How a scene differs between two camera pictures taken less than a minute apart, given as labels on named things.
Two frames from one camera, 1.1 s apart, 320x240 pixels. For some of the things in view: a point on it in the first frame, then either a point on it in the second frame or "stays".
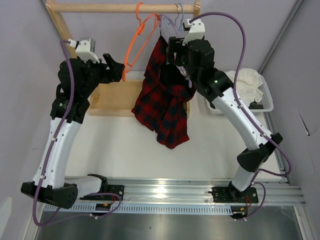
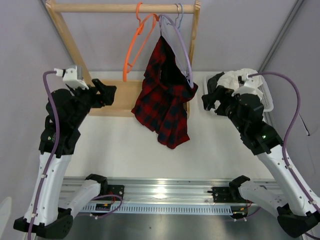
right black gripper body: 190,67 -> 231,109
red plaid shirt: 165,89 stays
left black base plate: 117,189 stays
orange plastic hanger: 127,68 stays
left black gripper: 114,74 -> 109,91
